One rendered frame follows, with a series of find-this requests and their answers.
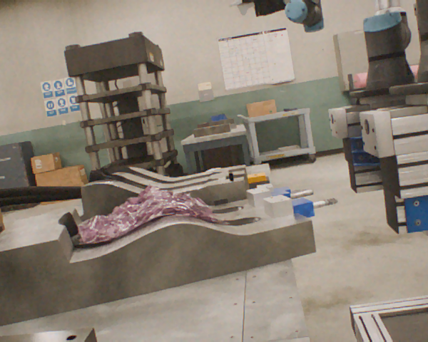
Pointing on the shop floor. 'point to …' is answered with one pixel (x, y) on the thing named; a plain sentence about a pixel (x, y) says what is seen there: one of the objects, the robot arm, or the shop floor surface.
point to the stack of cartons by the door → (57, 173)
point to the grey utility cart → (277, 149)
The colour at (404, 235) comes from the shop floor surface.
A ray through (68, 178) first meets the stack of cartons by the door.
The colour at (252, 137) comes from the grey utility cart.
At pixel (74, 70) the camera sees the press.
